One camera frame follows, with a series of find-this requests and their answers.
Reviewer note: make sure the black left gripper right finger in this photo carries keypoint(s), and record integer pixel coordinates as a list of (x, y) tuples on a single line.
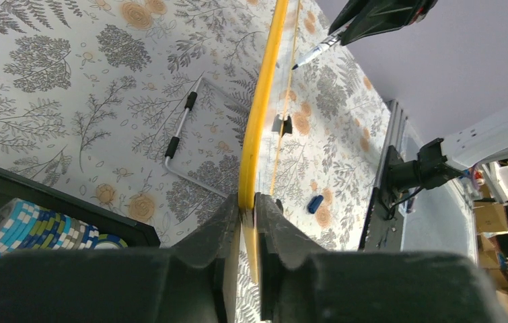
[(300, 281)]

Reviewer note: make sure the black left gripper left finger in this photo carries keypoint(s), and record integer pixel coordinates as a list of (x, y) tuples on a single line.
[(192, 281)]

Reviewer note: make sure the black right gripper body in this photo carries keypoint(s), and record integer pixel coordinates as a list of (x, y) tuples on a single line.
[(362, 18)]

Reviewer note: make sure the blue white marker pen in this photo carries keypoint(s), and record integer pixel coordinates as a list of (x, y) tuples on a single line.
[(328, 42)]

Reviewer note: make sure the blue marker cap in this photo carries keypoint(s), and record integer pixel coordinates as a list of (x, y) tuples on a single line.
[(314, 204)]

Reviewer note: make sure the yellow framed whiteboard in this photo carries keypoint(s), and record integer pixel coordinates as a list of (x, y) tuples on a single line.
[(266, 124)]

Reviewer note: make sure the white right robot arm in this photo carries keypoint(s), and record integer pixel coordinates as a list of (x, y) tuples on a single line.
[(442, 159)]

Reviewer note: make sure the floral patterned table mat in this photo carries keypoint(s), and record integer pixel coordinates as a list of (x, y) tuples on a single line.
[(131, 104)]

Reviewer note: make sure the blue white chip stack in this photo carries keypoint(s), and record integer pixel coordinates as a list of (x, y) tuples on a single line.
[(25, 225)]

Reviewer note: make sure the black poker chip case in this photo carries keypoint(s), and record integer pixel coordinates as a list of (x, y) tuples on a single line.
[(118, 232)]

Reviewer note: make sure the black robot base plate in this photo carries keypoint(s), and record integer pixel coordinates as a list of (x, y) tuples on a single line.
[(383, 228)]

